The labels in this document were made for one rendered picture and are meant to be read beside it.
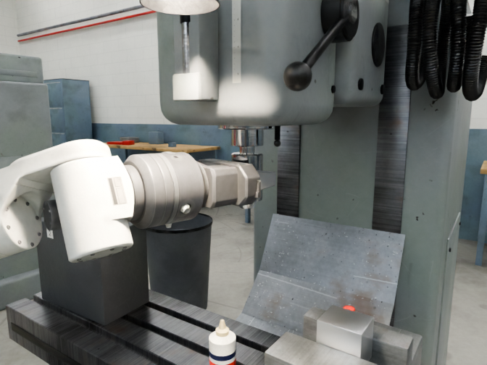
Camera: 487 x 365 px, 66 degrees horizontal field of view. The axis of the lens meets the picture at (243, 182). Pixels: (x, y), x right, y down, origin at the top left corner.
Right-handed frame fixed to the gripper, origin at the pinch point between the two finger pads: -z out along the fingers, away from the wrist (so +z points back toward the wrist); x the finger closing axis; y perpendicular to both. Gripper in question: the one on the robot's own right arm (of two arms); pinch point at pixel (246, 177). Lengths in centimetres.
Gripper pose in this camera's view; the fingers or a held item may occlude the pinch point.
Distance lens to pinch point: 56.1
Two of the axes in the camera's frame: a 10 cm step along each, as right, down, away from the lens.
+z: -7.4, 1.0, -6.6
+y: -0.1, 9.9, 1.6
